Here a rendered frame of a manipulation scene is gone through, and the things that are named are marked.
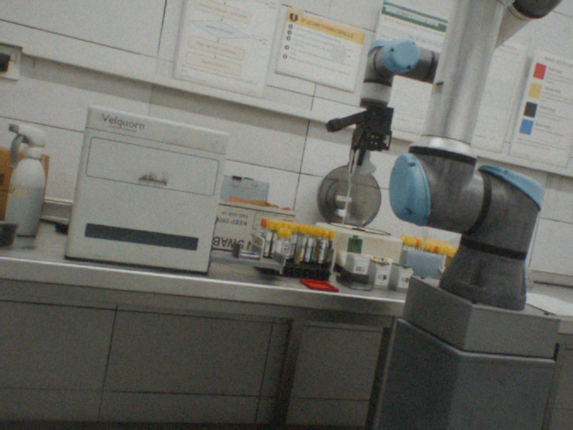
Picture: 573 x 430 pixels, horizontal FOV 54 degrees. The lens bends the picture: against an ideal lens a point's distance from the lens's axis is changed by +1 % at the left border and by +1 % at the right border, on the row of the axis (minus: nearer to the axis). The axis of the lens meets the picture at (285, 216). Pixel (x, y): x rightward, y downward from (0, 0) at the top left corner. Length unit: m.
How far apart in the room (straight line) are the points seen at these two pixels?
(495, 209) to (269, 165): 1.01
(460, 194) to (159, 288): 0.59
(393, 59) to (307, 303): 0.58
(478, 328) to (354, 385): 1.22
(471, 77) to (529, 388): 0.53
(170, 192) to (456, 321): 0.59
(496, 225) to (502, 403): 0.30
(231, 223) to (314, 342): 0.71
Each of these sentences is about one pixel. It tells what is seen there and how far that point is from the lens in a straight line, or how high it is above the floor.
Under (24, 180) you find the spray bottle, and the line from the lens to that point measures 1.36.
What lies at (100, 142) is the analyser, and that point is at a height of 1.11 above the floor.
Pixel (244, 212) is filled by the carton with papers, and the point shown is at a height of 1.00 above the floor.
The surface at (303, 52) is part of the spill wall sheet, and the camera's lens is 1.93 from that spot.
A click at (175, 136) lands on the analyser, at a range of 1.16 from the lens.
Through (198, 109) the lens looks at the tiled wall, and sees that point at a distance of 1.82.
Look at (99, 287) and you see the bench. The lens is 1.17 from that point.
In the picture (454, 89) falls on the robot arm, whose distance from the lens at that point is 1.00.
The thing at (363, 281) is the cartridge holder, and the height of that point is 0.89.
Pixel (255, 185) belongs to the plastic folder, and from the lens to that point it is 1.85.
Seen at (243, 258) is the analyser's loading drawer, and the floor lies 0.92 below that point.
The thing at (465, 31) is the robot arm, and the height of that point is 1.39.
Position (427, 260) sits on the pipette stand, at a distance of 1.54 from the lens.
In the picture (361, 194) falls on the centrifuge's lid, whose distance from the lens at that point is 1.94.
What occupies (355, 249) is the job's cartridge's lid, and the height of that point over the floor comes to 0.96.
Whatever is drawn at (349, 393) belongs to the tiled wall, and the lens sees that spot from 2.18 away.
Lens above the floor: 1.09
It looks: 3 degrees down
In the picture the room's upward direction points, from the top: 10 degrees clockwise
